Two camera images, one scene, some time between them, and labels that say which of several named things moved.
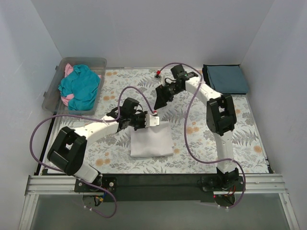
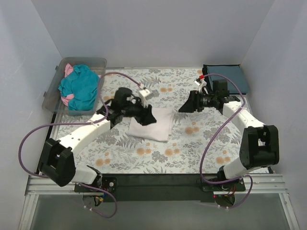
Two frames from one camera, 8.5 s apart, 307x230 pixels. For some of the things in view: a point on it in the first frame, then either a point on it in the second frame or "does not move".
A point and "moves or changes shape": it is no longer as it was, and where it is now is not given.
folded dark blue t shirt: (225, 78) does not move
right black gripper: (164, 91) → (193, 101)
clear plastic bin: (76, 86) does not move
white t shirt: (151, 141) moves or changes shape
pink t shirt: (68, 69) does not move
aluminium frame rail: (255, 185) does not move
